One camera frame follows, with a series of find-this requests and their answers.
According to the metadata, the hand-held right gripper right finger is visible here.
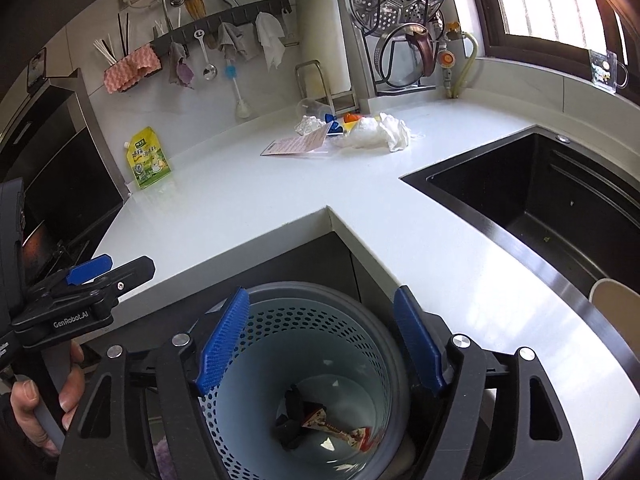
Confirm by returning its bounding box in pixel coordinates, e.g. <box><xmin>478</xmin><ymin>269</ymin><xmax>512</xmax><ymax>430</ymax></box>
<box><xmin>393</xmin><ymin>286</ymin><xmax>585</xmax><ymax>480</ymax></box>

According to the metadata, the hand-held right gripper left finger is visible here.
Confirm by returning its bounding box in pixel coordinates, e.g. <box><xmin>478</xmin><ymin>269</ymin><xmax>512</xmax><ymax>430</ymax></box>
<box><xmin>54</xmin><ymin>287</ymin><xmax>251</xmax><ymax>480</ymax></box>

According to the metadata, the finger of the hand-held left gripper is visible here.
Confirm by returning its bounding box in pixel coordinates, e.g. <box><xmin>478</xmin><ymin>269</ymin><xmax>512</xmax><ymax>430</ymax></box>
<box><xmin>27</xmin><ymin>254</ymin><xmax>113</xmax><ymax>306</ymax></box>
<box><xmin>75</xmin><ymin>256</ymin><xmax>156</xmax><ymax>311</ymax></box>

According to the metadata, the grey perforated waste bin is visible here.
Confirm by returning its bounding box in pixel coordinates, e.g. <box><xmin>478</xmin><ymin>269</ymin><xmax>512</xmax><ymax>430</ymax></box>
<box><xmin>200</xmin><ymin>281</ymin><xmax>418</xmax><ymax>480</ymax></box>

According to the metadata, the pink paper card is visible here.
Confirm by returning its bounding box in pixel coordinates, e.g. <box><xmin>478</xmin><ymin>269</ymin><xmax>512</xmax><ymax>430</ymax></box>
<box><xmin>260</xmin><ymin>124</ymin><xmax>332</xmax><ymax>157</ymax></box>

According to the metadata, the large white tissue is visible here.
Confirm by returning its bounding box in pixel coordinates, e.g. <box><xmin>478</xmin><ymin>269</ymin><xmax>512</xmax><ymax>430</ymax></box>
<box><xmin>375</xmin><ymin>112</ymin><xmax>413</xmax><ymax>153</ymax></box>

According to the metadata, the clear plastic bag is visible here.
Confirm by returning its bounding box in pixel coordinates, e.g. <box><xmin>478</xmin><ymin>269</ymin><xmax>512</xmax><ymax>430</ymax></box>
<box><xmin>332</xmin><ymin>116</ymin><xmax>387</xmax><ymax>150</ymax></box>

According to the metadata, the small white tissue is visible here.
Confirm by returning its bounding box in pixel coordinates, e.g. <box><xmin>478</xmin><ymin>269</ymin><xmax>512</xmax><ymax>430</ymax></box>
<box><xmin>295</xmin><ymin>115</ymin><xmax>326</xmax><ymax>136</ymax></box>

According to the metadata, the person's left hand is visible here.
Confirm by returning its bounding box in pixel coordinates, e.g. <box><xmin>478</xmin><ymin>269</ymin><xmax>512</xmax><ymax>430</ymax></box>
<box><xmin>9</xmin><ymin>340</ymin><xmax>87</xmax><ymax>458</ymax></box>

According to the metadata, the black kitchen appliance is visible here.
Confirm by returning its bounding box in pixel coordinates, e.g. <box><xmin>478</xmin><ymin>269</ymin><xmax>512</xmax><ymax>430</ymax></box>
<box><xmin>0</xmin><ymin>67</ymin><xmax>126</xmax><ymax>286</ymax></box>

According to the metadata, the black crumpled wrapper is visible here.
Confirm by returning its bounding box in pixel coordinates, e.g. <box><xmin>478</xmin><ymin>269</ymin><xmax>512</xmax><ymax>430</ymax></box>
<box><xmin>272</xmin><ymin>385</ymin><xmax>313</xmax><ymax>448</ymax></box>

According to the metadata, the small red snack wrapper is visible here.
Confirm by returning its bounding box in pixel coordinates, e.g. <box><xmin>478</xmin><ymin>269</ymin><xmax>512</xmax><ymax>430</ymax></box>
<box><xmin>345</xmin><ymin>426</ymin><xmax>374</xmax><ymax>454</ymax></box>

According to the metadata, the yellow seasoning pouch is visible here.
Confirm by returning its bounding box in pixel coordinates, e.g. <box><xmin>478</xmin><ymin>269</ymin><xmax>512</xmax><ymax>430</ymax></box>
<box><xmin>124</xmin><ymin>126</ymin><xmax>174</xmax><ymax>191</ymax></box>

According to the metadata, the red and beige snack wrapper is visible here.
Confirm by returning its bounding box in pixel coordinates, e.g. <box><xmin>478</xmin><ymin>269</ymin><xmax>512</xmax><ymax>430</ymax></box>
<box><xmin>302</xmin><ymin>406</ymin><xmax>342</xmax><ymax>434</ymax></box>

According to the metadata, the purple fuzzy cloth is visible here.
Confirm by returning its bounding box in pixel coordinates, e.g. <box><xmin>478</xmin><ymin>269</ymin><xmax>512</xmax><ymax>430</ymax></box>
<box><xmin>151</xmin><ymin>437</ymin><xmax>174</xmax><ymax>480</ymax></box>

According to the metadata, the blue and white bottle brush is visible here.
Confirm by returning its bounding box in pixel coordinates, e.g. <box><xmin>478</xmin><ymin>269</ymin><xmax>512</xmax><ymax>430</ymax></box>
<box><xmin>223</xmin><ymin>57</ymin><xmax>252</xmax><ymax>121</ymax></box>

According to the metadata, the pink waffle cloth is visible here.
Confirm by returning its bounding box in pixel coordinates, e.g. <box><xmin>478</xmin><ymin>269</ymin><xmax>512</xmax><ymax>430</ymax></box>
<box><xmin>103</xmin><ymin>44</ymin><xmax>162</xmax><ymax>94</ymax></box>

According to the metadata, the beige rounded board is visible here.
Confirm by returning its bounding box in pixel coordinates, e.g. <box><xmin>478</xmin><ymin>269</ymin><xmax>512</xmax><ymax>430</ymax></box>
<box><xmin>589</xmin><ymin>277</ymin><xmax>640</xmax><ymax>343</ymax></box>

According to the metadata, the purple grey dishcloth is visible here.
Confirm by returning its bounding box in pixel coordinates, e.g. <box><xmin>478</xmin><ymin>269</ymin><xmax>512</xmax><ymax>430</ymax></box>
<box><xmin>167</xmin><ymin>42</ymin><xmax>196</xmax><ymax>90</ymax></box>

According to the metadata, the white straws bundle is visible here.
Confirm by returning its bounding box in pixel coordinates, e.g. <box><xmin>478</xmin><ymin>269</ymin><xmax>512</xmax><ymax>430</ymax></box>
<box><xmin>92</xmin><ymin>35</ymin><xmax>125</xmax><ymax>68</ymax></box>

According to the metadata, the black chopsticks pair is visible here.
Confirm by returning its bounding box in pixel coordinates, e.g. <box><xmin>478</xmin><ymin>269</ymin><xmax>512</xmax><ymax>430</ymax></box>
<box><xmin>117</xmin><ymin>11</ymin><xmax>134</xmax><ymax>57</ymax></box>

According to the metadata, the clear plastic cup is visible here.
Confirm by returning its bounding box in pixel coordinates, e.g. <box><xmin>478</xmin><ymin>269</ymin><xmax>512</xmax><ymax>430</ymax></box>
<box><xmin>296</xmin><ymin>97</ymin><xmax>331</xmax><ymax>123</ymax></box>

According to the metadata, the steel cutting board rack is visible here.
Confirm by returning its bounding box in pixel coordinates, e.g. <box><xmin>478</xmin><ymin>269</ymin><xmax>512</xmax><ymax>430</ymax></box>
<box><xmin>294</xmin><ymin>60</ymin><xmax>358</xmax><ymax>116</ymax></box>

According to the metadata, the grey knitted dishcloth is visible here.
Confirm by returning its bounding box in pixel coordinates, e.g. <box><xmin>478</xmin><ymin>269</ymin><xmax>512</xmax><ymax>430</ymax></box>
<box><xmin>216</xmin><ymin>22</ymin><xmax>249</xmax><ymax>63</ymax></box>

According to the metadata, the white hanging cloth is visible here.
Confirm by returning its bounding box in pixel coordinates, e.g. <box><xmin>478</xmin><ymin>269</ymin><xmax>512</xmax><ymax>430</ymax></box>
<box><xmin>255</xmin><ymin>11</ymin><xmax>287</xmax><ymax>72</ymax></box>

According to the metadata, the white cutting board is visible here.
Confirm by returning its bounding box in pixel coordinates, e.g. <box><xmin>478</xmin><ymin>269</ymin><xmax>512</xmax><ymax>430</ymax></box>
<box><xmin>320</xmin><ymin>30</ymin><xmax>362</xmax><ymax>113</ymax></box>

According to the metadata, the orange gas valve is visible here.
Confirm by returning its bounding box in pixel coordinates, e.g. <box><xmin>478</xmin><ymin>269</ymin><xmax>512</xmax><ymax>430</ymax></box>
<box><xmin>435</xmin><ymin>42</ymin><xmax>457</xmax><ymax>98</ymax></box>

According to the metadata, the steel spoon with white handle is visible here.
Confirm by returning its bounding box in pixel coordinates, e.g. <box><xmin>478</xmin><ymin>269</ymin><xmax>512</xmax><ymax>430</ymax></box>
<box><xmin>194</xmin><ymin>30</ymin><xmax>218</xmax><ymax>81</ymax></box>

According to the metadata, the black wire pot rack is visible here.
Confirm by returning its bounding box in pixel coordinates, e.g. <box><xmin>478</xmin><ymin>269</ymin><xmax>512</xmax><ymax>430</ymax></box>
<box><xmin>350</xmin><ymin>7</ymin><xmax>448</xmax><ymax>98</ymax></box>

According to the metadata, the dark grey hook rail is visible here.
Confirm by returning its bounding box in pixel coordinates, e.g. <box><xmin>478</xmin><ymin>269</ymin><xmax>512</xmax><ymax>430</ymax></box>
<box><xmin>150</xmin><ymin>0</ymin><xmax>293</xmax><ymax>56</ymax></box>

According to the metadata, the yellow gas hose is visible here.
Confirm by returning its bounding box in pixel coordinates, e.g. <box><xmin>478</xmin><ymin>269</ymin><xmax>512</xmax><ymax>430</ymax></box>
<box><xmin>450</xmin><ymin>30</ymin><xmax>481</xmax><ymax>99</ymax></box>

